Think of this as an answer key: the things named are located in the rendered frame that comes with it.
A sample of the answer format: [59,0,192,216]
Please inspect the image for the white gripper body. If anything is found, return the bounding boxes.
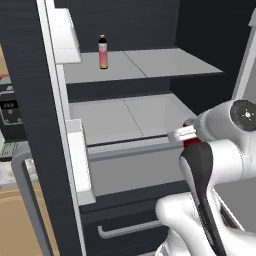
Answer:
[167,124,199,148]

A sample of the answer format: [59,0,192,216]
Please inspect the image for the white fridge drawer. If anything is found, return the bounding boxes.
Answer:
[68,92,198,198]

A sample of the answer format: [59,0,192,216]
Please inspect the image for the grey fridge shelf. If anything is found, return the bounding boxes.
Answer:
[62,47,224,85]

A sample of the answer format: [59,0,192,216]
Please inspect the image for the dark grey fridge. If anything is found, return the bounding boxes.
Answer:
[53,0,256,256]

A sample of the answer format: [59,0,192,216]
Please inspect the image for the dark grey fridge door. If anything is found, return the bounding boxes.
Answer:
[0,0,98,256]

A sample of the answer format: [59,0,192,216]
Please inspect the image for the wooden counter cabinet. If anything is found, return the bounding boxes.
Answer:
[0,184,60,256]

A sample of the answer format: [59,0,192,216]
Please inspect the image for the red soda can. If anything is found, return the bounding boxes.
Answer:
[182,122,203,150]

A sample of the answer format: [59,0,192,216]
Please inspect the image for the dark freezer drawer front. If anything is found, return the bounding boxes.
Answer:
[79,189,193,256]

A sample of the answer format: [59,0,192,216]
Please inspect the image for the tall white door bin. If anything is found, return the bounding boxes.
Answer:
[65,118,98,207]

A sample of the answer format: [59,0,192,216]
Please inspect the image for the pink bottle with dark cap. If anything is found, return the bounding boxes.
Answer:
[97,33,110,71]

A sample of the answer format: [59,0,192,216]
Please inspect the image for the small white door bin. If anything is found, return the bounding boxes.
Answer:
[45,7,84,65]

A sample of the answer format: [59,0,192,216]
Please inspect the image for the black coffee machine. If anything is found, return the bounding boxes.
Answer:
[0,82,28,143]

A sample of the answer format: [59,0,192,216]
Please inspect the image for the grey freezer drawer handle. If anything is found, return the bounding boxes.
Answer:
[97,218,165,240]

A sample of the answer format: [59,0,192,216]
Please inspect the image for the grey fridge door handle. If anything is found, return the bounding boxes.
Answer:
[10,149,54,256]

